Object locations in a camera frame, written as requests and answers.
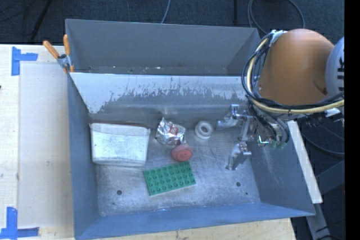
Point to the bare metal gripper finger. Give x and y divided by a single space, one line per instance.
238 155
235 116

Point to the grey metal bin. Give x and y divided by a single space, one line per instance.
219 185

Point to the red round disc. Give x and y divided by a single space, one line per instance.
182 153

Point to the crumpled silver foil packet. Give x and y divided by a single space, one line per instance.
168 132

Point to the green studded flat block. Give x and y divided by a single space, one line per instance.
169 178

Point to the white open box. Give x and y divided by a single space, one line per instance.
119 144

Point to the pale wood flat board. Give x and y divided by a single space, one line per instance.
42 143

